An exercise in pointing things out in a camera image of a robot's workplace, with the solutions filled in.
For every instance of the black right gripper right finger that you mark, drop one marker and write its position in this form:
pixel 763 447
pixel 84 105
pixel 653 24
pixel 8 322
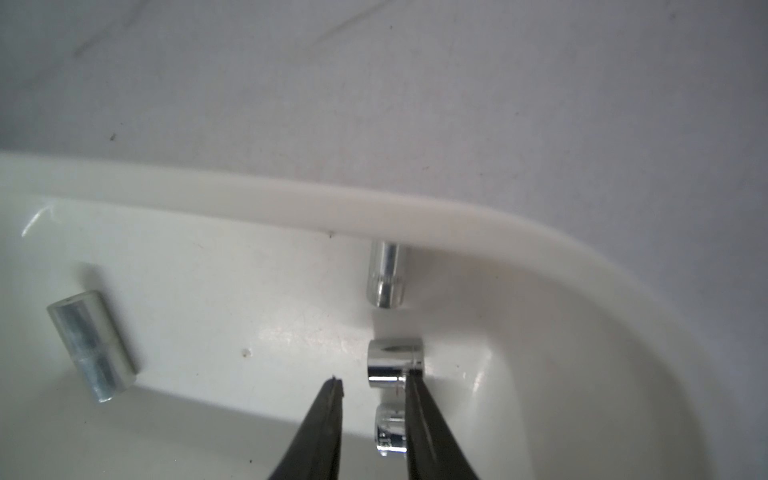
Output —
pixel 432 450

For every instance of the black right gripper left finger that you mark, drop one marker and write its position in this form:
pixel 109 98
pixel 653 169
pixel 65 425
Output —
pixel 314 452

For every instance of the small chrome socket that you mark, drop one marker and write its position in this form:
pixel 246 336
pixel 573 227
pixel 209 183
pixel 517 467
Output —
pixel 390 430
pixel 391 361
pixel 387 274

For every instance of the long chrome socket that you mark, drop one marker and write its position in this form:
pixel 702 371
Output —
pixel 86 327

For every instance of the white storage box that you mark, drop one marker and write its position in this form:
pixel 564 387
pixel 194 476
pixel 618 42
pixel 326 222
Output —
pixel 237 297

